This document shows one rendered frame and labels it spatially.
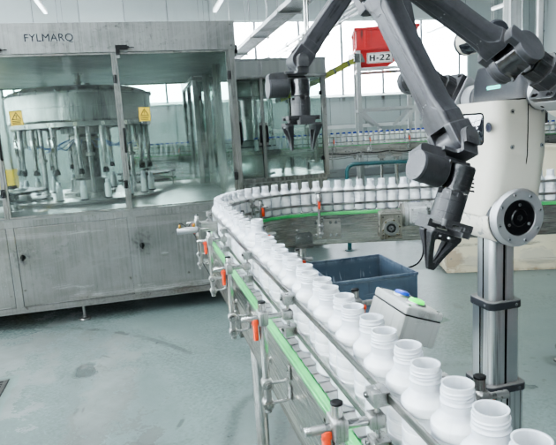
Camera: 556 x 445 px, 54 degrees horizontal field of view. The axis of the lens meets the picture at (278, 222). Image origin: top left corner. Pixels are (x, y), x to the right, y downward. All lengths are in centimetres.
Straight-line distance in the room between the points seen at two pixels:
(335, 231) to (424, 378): 239
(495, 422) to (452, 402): 7
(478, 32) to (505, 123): 30
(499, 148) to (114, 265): 365
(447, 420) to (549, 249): 520
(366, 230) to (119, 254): 231
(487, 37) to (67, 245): 387
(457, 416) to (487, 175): 98
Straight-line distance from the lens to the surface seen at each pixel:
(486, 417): 61
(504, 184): 157
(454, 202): 106
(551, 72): 143
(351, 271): 218
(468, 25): 133
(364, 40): 815
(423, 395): 71
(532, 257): 578
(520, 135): 157
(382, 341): 79
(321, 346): 103
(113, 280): 472
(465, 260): 560
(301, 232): 303
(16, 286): 481
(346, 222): 304
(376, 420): 76
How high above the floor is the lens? 145
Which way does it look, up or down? 9 degrees down
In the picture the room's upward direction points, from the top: 3 degrees counter-clockwise
